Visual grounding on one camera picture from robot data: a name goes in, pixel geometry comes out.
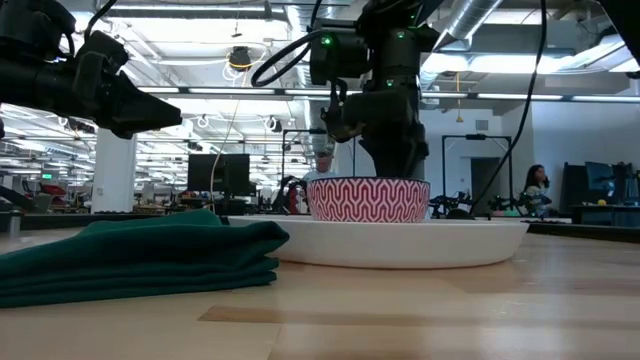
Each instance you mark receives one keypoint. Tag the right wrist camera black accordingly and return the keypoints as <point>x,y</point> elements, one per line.
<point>340,117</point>

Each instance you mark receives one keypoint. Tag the dark background monitors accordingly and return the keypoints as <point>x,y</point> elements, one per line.
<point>600,180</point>

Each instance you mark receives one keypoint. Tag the red white patterned bowl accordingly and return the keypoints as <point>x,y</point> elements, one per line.
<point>367,200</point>

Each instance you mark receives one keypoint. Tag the folded dark green napkin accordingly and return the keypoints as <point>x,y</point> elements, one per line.
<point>140,260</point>

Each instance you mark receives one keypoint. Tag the small metal cylinder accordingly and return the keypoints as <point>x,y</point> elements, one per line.
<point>15,224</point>

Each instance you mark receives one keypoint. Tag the seated person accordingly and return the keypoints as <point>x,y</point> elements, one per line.
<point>536,190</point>

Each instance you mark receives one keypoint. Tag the silver ventilation duct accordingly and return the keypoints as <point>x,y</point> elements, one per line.
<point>465,20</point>

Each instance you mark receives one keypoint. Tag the person wearing cap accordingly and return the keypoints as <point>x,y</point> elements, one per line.
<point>324,167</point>

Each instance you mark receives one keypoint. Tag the white pillar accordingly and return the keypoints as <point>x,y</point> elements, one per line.
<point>114,175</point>

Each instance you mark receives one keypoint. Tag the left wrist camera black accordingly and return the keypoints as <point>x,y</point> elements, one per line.
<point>102,52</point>

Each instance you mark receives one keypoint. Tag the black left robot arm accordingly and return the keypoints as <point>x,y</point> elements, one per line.
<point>30,85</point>

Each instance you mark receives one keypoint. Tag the black ceiling device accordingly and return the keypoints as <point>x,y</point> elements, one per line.
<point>240,57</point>

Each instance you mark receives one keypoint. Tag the ceiling light strip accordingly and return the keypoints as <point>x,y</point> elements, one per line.
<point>525,96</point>
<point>215,91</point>

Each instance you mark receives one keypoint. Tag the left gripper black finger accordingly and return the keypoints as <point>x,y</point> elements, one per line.
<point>145,117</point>

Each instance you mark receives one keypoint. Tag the black background rig frame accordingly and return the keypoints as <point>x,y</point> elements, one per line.
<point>283,160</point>
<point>444,170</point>

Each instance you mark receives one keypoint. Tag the black background monitor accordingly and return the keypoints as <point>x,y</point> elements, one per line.
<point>220,174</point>

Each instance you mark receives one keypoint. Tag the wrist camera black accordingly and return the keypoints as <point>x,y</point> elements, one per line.
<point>340,117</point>
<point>102,52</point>

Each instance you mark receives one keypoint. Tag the white round plate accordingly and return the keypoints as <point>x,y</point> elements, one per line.
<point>400,247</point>

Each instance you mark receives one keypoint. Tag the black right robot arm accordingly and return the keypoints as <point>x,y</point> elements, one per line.
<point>395,45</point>

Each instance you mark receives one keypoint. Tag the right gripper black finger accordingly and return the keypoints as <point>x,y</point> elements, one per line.
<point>397,162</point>

